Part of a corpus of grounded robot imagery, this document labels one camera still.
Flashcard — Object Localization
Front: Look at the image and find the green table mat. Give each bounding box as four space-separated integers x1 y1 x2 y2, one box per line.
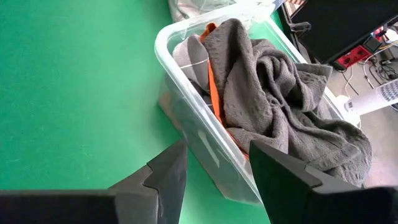
0 0 296 224

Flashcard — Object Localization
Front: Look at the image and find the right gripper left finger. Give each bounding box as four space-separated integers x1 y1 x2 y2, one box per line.
0 139 189 224

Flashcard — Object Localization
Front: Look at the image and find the dark grey waffle towel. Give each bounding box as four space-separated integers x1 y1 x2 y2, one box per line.
201 17 373 187

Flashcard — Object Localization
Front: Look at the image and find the orange towel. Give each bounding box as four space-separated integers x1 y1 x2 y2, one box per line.
198 22 249 159

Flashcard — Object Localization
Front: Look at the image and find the black standing panel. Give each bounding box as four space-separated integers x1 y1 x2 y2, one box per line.
290 0 398 65

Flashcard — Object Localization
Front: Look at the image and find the grey plaid towel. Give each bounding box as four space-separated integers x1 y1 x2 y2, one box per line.
172 34 211 94

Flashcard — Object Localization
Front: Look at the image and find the white tower fan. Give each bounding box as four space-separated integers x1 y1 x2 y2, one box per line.
337 79 398 125

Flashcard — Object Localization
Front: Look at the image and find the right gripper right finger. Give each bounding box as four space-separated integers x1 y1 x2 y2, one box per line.
248 139 398 224

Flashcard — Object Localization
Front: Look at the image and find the red power strip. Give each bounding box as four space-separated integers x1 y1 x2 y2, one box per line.
336 45 373 70

